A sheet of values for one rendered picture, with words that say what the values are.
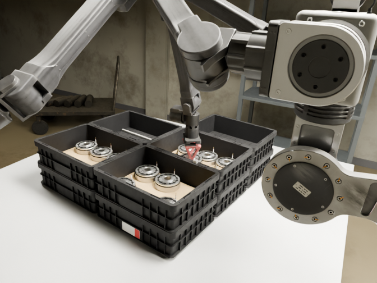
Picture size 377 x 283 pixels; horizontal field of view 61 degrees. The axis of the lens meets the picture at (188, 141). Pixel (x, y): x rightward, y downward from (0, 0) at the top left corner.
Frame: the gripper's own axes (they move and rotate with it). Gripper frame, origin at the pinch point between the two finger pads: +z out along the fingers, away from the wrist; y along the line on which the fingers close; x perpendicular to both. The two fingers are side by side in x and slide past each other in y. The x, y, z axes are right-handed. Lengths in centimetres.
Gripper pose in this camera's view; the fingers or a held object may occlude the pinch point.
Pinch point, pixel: (191, 155)
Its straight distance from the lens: 141.2
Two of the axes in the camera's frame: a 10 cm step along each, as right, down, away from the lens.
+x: 9.9, -0.2, 1.4
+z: -0.3, 9.2, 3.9
